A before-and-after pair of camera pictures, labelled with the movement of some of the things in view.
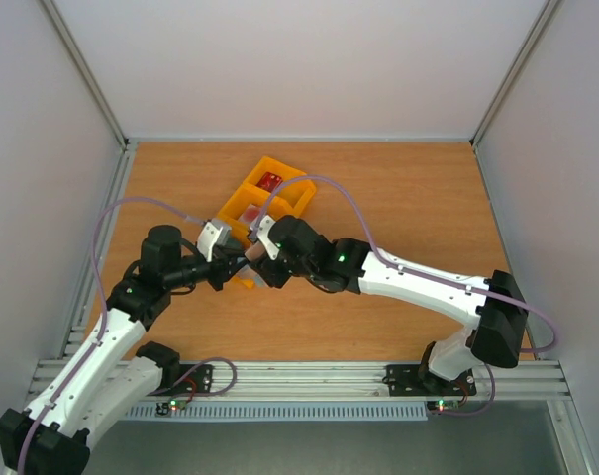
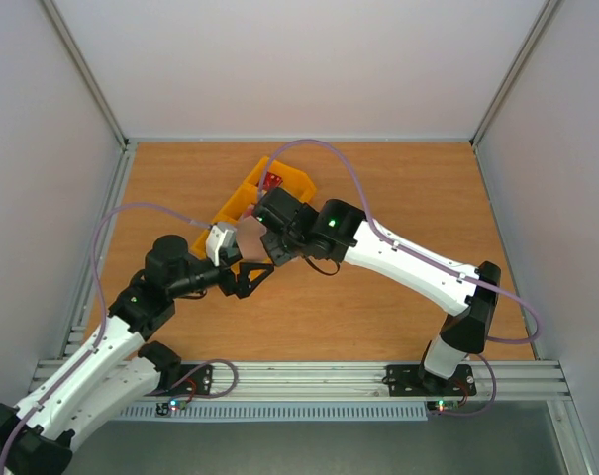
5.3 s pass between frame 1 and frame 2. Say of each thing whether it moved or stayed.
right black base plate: stayed
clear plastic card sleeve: moved
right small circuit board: stayed
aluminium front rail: stayed
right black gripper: moved
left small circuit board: stayed
